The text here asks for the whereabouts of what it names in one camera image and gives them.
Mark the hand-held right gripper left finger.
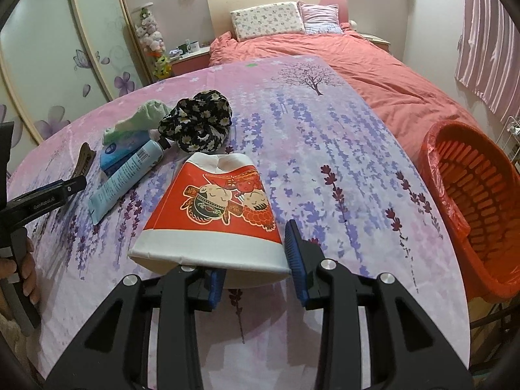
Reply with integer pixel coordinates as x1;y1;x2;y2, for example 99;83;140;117
46;266;226;390

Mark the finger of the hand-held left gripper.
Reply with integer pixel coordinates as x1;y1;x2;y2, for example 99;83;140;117
6;175;88;223

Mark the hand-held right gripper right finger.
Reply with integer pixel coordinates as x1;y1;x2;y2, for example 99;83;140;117
284;219;474;390

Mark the brown hair clip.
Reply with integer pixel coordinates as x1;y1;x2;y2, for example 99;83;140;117
72;142;97;180

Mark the red and white paper cup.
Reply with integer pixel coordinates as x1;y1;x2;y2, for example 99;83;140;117
127;152;290;290

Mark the light blue tube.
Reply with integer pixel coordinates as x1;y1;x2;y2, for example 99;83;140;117
89;138;170;225

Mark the blue tissue packet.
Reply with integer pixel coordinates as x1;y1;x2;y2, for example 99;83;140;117
99;137;150;172

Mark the green cloth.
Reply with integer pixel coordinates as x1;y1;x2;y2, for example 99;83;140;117
103;99;174;144

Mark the black floral scrunchie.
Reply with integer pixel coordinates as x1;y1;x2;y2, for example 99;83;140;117
158;91;233;153

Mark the orange plastic basket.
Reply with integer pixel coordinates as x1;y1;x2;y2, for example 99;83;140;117
422;120;520;305

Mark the person's left hand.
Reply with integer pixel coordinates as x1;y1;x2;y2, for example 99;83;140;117
0;238;40;306

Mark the floral pink tablecloth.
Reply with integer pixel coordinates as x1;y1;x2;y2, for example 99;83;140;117
6;55;472;390

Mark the wardrobe with flower doors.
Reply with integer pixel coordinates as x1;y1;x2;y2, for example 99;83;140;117
0;0;157;179

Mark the column of plush toys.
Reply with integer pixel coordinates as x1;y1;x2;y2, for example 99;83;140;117
135;3;171;80

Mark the pink nightstand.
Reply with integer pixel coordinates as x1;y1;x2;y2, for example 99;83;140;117
168;45;212;76

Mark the orange duvet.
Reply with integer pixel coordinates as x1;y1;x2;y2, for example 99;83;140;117
208;22;488;139

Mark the white nightstand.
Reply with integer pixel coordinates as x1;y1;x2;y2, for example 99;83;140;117
359;32;392;54

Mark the floral white pillow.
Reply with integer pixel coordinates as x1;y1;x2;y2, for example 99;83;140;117
230;1;306;42

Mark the striped pink pillow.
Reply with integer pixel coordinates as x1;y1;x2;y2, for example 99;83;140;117
297;1;343;35

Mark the pink striped curtain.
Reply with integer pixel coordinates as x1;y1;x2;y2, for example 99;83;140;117
454;0;520;116

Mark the white wire rack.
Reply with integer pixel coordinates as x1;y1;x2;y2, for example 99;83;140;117
504;116;520;160

